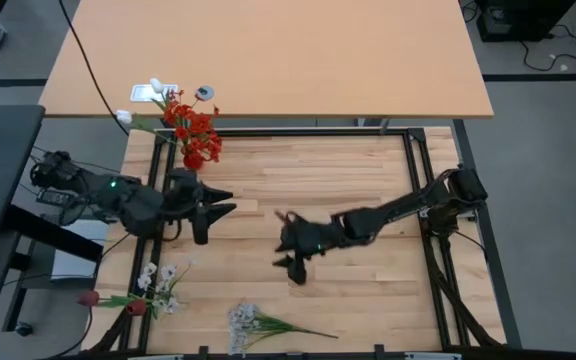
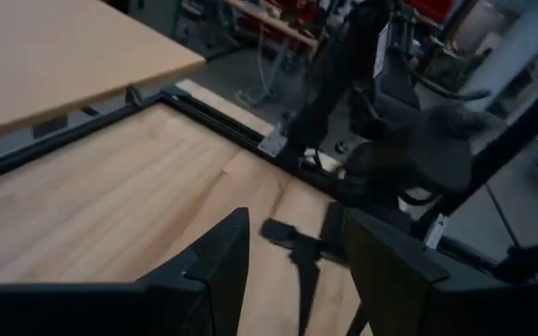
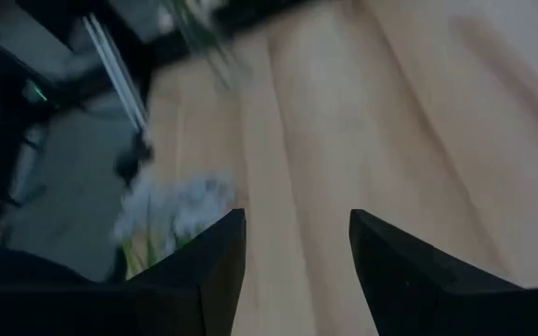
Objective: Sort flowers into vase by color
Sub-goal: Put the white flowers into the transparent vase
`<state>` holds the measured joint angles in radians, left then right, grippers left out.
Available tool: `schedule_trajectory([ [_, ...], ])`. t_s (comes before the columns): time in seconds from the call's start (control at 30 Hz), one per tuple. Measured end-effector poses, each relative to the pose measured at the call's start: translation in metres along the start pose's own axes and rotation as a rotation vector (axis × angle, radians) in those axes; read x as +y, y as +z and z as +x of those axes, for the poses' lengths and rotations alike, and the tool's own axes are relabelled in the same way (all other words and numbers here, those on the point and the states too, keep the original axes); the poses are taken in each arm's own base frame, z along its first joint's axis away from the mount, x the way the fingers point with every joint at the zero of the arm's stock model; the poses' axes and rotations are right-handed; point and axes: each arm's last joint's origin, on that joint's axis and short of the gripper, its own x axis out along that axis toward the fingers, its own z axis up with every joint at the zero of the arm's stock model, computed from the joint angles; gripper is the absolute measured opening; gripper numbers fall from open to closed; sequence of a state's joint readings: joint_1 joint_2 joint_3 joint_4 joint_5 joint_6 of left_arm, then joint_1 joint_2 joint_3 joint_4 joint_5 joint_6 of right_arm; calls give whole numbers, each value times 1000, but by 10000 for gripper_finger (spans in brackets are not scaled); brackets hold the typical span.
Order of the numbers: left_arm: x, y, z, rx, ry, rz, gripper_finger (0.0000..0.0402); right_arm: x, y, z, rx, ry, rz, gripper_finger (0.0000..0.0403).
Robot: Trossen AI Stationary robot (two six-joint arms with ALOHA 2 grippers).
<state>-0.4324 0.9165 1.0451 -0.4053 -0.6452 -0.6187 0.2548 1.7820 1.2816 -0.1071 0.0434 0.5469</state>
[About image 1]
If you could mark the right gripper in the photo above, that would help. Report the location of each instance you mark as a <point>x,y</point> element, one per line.
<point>313,237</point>

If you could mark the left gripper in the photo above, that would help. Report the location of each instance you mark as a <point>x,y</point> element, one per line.
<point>183,192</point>

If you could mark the red blossom spray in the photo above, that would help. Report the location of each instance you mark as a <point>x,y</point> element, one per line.
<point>195,130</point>

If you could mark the white blossom spray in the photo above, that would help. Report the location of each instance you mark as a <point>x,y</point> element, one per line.
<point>168,272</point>

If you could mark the white artificial tulip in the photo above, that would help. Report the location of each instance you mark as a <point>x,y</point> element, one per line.
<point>124,116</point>
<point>156,85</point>

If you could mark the red artificial tulip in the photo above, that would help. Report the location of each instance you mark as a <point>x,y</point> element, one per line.
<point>136,307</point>
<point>88,298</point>

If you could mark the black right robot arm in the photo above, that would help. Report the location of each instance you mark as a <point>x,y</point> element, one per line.
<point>403,205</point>

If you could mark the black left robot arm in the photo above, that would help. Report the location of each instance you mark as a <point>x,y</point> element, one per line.
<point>133,205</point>

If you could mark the red glass vase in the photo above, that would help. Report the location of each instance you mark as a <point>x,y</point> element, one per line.
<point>193,161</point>

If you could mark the green flower stems foreground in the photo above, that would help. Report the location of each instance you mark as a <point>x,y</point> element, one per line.
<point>240,320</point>

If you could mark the round grey desk disc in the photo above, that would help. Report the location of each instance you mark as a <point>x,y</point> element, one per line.
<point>204,93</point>

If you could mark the white box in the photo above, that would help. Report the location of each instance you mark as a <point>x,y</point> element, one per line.
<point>78,250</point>

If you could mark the light wooden desk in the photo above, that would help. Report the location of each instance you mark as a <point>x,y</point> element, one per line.
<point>268,50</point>

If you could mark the black controller box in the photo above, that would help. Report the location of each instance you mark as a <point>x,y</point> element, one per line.
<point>53,197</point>

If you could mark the black support bar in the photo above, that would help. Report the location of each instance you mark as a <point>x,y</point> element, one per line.
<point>53,232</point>

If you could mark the dark grey side desk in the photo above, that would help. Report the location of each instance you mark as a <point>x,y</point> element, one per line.
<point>3,165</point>

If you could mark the black equipment case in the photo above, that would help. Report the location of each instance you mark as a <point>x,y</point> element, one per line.
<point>518,20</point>

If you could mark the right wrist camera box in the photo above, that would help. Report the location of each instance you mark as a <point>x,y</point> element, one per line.
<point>298,272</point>

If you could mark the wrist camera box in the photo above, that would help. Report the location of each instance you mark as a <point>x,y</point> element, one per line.
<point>298,272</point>
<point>200,230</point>

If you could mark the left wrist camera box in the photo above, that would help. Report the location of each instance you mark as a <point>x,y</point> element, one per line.
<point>200,230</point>

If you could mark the black aluminium table frame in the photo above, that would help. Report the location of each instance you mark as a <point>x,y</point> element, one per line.
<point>293,132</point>

